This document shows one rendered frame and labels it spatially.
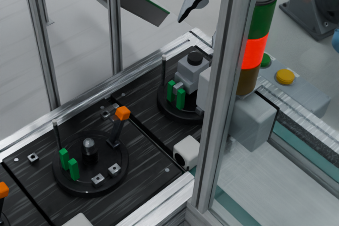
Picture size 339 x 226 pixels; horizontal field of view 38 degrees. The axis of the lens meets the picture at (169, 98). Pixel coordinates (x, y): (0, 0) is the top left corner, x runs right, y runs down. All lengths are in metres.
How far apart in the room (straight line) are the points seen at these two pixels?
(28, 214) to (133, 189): 0.19
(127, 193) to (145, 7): 0.43
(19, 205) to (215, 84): 0.44
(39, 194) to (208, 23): 0.72
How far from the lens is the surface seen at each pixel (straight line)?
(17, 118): 1.19
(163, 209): 0.91
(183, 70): 0.96
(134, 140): 0.98
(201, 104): 0.76
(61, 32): 1.38
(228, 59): 0.61
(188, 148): 0.95
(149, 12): 1.14
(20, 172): 0.96
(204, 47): 1.18
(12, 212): 0.92
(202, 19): 1.42
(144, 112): 1.02
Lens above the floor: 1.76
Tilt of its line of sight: 49 degrees down
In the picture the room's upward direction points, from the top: 4 degrees clockwise
